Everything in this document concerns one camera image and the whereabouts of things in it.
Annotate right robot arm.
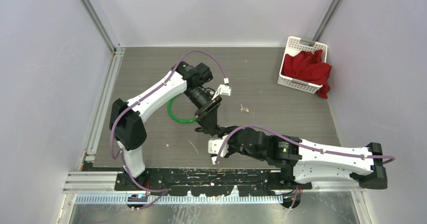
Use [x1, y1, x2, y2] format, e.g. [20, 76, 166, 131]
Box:
[208, 125, 394, 190]

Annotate aluminium frame post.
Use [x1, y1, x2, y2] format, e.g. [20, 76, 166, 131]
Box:
[80, 0, 117, 53]
[312, 0, 343, 42]

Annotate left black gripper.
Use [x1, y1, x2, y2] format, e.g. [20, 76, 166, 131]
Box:
[184, 87, 223, 136]

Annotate green cable lock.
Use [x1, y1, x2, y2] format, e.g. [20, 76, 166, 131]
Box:
[167, 95, 197, 124]

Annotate small silver keys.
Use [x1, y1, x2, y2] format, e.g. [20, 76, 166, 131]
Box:
[240, 105, 249, 113]

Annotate left aluminium frame post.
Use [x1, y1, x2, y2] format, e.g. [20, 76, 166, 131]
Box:
[80, 0, 117, 53]

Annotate aluminium front rail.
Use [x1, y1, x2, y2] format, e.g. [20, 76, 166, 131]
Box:
[62, 170, 366, 205]

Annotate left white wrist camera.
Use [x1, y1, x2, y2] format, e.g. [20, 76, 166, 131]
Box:
[212, 84, 232, 99]

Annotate white plastic basket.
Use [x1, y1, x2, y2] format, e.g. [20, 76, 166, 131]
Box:
[277, 36, 332, 99]

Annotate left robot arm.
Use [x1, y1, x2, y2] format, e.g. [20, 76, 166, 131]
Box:
[110, 61, 222, 190]

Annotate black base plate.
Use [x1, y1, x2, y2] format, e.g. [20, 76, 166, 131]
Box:
[114, 168, 297, 197]

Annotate red cloth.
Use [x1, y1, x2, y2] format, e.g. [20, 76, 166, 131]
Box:
[281, 49, 332, 99]

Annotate right aluminium frame post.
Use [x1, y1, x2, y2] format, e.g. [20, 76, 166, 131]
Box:
[312, 0, 343, 42]

